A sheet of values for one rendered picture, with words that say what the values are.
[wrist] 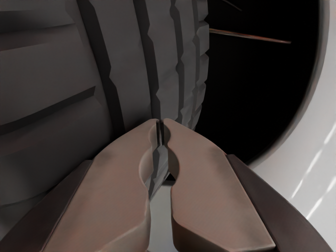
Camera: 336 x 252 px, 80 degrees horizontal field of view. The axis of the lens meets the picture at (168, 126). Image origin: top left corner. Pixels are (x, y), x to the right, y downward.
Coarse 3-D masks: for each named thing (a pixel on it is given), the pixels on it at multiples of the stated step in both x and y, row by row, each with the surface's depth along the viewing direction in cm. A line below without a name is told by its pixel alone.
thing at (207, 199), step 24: (168, 120) 11; (168, 144) 9; (192, 144) 9; (168, 168) 10; (192, 168) 8; (216, 168) 8; (192, 192) 7; (216, 192) 7; (240, 192) 7; (192, 216) 6; (216, 216) 6; (240, 216) 6; (192, 240) 6; (216, 240) 6; (240, 240) 6; (264, 240) 5
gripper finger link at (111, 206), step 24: (120, 144) 9; (144, 144) 9; (96, 168) 8; (120, 168) 8; (144, 168) 9; (96, 192) 7; (120, 192) 7; (144, 192) 7; (72, 216) 6; (96, 216) 6; (120, 216) 6; (144, 216) 6; (48, 240) 6; (72, 240) 6; (96, 240) 6; (120, 240) 6; (144, 240) 6
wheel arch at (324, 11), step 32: (256, 0) 57; (288, 0) 54; (320, 0) 28; (256, 32) 60; (288, 32) 57; (320, 32) 30; (224, 64) 69; (256, 64) 64; (288, 64) 60; (320, 64) 31; (224, 96) 74; (256, 96) 69; (288, 96) 49; (224, 128) 79; (256, 128) 60; (288, 128) 38; (256, 160) 45
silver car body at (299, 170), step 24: (312, 120) 36; (288, 144) 40; (312, 144) 38; (264, 168) 44; (288, 168) 42; (312, 168) 40; (168, 192) 64; (288, 192) 45; (312, 192) 42; (168, 216) 71; (312, 216) 45; (168, 240) 79
